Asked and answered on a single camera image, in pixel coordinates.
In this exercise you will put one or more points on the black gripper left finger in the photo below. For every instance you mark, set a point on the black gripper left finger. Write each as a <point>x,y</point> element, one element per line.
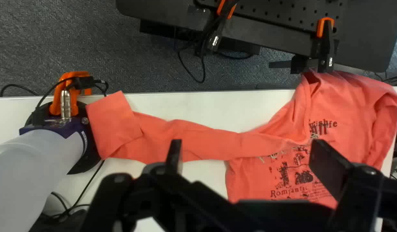
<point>173,152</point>

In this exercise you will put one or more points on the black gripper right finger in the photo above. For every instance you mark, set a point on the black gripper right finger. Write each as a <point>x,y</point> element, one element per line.
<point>329,165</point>

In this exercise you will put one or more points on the orange printed sweatshirt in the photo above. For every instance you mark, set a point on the orange printed sweatshirt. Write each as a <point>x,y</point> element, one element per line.
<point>335,103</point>

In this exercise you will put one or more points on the white jointed support arm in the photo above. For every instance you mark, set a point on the white jointed support arm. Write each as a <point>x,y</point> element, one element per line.
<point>26,171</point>

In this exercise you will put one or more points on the orange spring clamp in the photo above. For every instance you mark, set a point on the orange spring clamp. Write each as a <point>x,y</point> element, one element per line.
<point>60,91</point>

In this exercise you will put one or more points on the black perforated board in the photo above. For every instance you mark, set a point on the black perforated board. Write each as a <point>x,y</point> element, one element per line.
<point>284,16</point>

